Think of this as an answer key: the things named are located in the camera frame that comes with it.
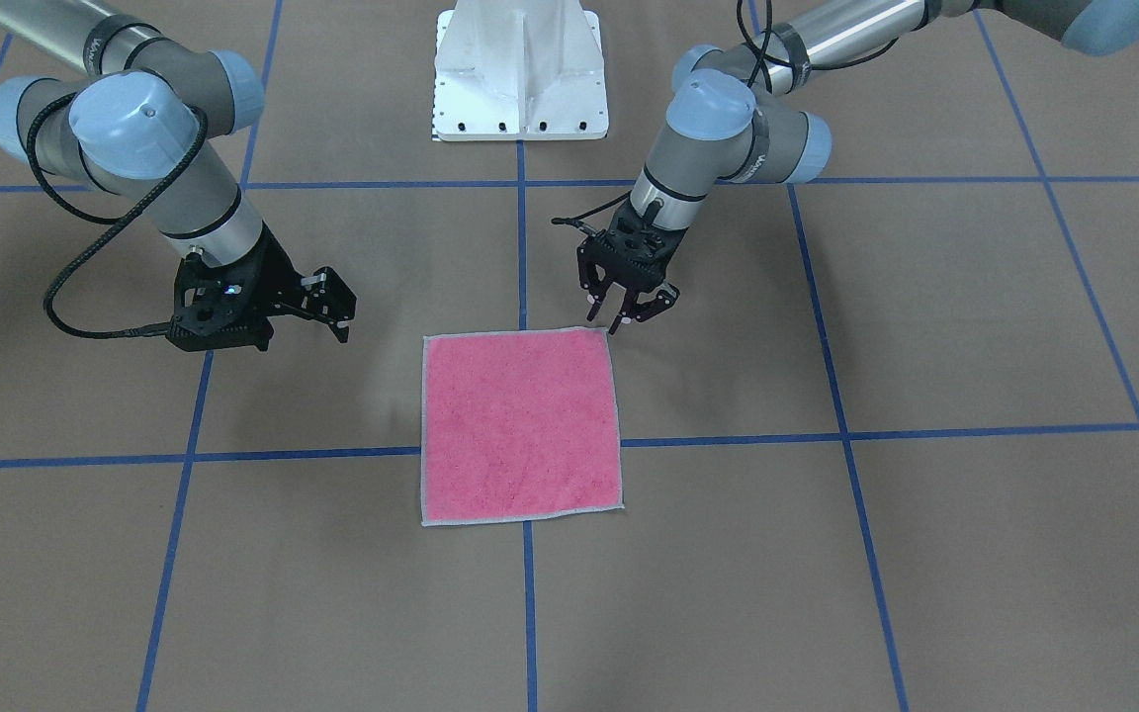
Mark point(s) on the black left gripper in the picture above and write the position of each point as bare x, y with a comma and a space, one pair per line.
645, 300

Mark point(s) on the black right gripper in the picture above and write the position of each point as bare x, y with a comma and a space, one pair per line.
274, 276

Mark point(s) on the pink towel with grey back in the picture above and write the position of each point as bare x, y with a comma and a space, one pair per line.
518, 425

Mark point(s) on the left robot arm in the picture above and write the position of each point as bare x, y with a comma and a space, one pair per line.
728, 120

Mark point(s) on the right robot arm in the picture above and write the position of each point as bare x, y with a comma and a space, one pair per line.
131, 141

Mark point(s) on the blue tape line lengthwise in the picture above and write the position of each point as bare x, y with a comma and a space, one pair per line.
527, 526

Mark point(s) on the blue tape line crosswise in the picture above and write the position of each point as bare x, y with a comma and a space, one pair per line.
167, 458

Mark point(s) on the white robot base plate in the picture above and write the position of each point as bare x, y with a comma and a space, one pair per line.
519, 71

